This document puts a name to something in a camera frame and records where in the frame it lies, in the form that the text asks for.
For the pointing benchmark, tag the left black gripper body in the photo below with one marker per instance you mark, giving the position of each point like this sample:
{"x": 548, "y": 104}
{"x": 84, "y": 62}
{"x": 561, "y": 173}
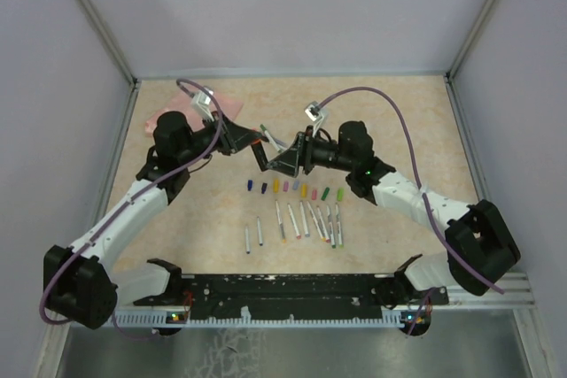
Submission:
{"x": 227, "y": 143}

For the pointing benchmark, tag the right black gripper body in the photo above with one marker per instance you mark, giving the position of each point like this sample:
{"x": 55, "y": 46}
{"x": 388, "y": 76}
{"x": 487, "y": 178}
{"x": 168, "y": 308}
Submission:
{"x": 306, "y": 147}

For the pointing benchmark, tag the orange capped black highlighter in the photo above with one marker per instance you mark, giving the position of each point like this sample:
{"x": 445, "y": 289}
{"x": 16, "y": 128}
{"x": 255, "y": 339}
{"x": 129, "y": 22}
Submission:
{"x": 260, "y": 155}

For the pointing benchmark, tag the green capped marker pen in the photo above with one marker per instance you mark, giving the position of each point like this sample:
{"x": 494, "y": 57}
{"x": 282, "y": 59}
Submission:
{"x": 273, "y": 142}

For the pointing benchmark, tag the dark green pen cap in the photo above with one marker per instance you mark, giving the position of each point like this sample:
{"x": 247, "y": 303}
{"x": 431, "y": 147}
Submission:
{"x": 325, "y": 193}

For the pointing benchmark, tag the lavender marker pen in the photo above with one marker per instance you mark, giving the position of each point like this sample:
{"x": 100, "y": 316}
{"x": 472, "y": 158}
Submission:
{"x": 304, "y": 219}

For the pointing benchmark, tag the light green capped marker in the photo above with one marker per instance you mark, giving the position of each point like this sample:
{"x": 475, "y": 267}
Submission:
{"x": 339, "y": 227}

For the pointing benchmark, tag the magenta capped marker pen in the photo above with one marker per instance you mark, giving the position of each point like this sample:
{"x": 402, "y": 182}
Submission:
{"x": 323, "y": 225}

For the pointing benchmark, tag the orange white marker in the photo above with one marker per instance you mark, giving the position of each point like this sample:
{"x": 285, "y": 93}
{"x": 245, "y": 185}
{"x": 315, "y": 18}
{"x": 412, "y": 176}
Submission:
{"x": 280, "y": 222}

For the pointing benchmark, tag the pink capped marker pen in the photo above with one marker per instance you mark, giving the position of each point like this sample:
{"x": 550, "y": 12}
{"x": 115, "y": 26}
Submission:
{"x": 294, "y": 222}

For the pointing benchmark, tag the dark green capped marker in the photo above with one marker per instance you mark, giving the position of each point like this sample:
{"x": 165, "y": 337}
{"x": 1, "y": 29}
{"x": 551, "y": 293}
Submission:
{"x": 331, "y": 228}

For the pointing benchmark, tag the blue capped marker pen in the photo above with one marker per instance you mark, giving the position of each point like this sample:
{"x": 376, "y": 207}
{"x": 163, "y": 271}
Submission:
{"x": 248, "y": 247}

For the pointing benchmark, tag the grey capped marker pen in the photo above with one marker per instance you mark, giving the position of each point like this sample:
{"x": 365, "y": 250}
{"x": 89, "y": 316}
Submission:
{"x": 281, "y": 143}

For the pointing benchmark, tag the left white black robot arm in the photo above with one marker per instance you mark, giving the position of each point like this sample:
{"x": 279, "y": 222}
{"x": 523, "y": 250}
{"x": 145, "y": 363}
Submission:
{"x": 78, "y": 281}

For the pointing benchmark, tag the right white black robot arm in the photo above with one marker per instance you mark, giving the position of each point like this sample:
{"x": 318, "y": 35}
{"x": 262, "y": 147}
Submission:
{"x": 478, "y": 246}

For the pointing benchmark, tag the pink plastic bag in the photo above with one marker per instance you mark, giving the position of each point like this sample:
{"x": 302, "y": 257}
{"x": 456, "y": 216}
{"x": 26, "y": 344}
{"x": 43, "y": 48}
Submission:
{"x": 181, "y": 103}

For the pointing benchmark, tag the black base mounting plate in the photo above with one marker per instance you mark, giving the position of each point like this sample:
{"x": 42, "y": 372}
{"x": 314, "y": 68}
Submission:
{"x": 297, "y": 296}

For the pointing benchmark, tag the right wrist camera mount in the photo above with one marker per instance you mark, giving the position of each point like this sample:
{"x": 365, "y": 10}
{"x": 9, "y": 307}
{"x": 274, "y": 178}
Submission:
{"x": 317, "y": 115}

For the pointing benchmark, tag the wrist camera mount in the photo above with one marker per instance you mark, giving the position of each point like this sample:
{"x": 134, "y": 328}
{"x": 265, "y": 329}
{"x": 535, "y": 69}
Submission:
{"x": 200, "y": 103}
{"x": 317, "y": 115}

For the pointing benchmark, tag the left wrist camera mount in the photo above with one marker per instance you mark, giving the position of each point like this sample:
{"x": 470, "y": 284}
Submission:
{"x": 200, "y": 103}

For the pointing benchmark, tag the aluminium frame rail right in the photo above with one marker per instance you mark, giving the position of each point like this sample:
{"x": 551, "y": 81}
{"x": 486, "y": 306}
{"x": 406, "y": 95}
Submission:
{"x": 471, "y": 39}

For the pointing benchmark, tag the aluminium frame rail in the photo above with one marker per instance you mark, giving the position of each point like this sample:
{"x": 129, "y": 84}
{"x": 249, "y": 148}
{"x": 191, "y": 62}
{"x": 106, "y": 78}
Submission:
{"x": 107, "y": 39}
{"x": 471, "y": 39}

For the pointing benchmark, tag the white slotted cable duct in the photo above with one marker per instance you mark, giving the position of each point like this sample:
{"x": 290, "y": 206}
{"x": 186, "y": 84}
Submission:
{"x": 174, "y": 319}

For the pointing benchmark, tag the aluminium frame rail left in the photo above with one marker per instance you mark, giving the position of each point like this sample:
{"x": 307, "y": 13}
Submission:
{"x": 107, "y": 39}

